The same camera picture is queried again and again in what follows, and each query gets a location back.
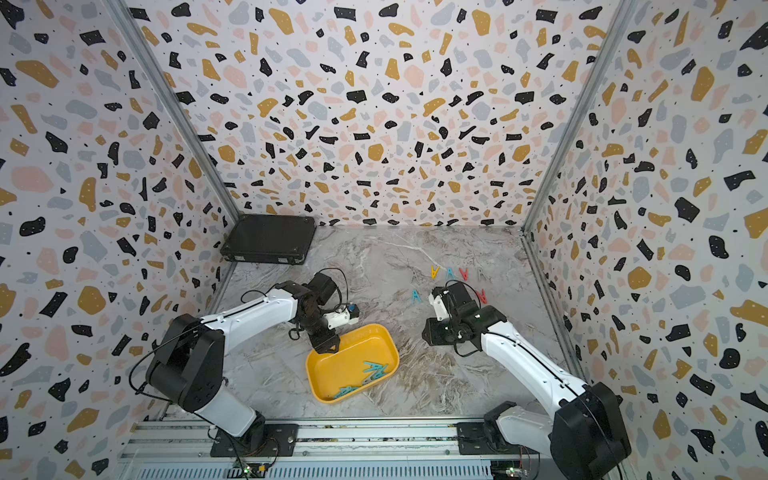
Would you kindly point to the left frame post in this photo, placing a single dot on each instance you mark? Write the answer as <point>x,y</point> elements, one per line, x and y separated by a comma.
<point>121,16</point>

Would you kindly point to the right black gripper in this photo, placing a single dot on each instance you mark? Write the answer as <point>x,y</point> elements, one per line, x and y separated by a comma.
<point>430,337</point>

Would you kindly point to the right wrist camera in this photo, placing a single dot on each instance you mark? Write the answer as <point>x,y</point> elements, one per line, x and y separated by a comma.
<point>436,301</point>

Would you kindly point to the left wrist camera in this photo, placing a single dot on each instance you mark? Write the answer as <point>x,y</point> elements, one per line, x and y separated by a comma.
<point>342,316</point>

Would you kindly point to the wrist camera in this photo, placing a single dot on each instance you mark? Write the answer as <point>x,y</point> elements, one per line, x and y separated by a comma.
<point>342,316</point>
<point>436,301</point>

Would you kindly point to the right frame post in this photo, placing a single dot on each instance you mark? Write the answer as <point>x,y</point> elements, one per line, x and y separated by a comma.
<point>616,28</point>

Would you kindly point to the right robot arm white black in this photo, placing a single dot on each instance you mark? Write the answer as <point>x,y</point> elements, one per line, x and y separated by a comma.
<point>581,428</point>

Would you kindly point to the frame post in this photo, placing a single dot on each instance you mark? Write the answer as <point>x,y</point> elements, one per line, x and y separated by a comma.
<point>616,28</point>
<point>121,16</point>

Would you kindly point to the black flat case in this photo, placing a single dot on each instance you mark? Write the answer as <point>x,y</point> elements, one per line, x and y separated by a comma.
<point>270,239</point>

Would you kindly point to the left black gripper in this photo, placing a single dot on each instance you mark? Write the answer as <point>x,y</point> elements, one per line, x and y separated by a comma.
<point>327,342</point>

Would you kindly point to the yellow plastic storage box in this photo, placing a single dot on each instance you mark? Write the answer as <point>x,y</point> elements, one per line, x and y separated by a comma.
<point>327,373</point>

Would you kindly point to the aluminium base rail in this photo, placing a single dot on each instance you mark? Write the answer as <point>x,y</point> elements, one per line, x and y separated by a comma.
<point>363,448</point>

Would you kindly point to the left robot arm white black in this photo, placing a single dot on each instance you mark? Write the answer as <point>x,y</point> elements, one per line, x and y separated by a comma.
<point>186,368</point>

